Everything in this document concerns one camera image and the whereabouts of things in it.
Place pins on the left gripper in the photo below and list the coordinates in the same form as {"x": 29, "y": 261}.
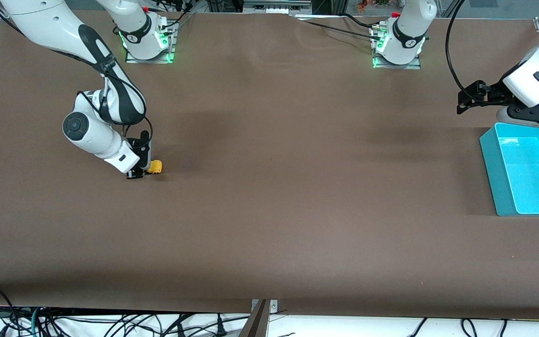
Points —
{"x": 495, "y": 95}

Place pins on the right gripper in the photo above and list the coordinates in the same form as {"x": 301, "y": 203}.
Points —
{"x": 144, "y": 149}

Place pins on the yellow beetle toy car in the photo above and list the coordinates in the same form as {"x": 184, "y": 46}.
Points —
{"x": 156, "y": 166}

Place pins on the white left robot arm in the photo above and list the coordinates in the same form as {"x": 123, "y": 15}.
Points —
{"x": 410, "y": 28}

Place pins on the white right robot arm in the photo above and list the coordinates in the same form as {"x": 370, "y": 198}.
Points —
{"x": 40, "y": 23}

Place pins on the teal plastic bin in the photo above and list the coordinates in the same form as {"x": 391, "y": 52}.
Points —
{"x": 531, "y": 178}

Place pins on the brown table cover sheet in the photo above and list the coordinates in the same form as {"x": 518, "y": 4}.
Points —
{"x": 269, "y": 210}

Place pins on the small orange object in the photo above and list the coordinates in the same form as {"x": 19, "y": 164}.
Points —
{"x": 362, "y": 5}

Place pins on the dark brown pole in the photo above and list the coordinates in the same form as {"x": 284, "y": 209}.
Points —
{"x": 256, "y": 325}

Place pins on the grey power strip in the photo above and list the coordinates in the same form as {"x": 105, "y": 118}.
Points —
{"x": 274, "y": 7}

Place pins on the aluminium post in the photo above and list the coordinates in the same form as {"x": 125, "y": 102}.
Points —
{"x": 338, "y": 6}

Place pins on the small metal bracket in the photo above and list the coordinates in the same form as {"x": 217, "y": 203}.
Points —
{"x": 273, "y": 306}

